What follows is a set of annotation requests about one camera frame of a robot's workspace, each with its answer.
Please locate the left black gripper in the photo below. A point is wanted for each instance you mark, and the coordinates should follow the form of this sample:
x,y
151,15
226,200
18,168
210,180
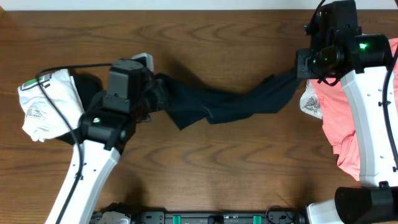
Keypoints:
x,y
160,89

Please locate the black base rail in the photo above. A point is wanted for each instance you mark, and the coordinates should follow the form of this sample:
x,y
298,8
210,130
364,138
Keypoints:
x,y
123,213

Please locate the white printed garment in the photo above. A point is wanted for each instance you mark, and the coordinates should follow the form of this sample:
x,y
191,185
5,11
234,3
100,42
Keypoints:
x,y
309,102

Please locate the white folded t-shirt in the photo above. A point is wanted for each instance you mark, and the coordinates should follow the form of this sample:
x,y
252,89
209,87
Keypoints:
x,y
51,106

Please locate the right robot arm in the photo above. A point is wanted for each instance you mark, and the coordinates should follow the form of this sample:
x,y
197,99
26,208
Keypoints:
x,y
362,64

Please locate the pink t-shirt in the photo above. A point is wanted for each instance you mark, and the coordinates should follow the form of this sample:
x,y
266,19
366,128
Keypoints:
x,y
338,126

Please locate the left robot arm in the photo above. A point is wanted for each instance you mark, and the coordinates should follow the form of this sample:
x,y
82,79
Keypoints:
x,y
102,133

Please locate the black t-shirt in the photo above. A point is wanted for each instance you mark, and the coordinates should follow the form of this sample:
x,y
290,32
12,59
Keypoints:
x,y
189,105

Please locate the black folded garment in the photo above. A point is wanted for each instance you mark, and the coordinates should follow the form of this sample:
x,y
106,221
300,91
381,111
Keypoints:
x,y
87,86

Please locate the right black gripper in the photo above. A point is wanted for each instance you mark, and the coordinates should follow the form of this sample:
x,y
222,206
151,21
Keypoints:
x,y
303,56

